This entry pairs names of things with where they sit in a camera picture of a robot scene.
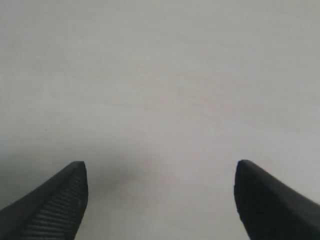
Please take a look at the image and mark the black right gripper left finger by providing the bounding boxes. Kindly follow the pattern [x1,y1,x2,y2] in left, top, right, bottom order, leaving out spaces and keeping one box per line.
[0,161,88,240]

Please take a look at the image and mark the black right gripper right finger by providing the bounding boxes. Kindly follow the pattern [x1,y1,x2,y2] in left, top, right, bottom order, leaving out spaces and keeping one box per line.
[233,160,320,240]

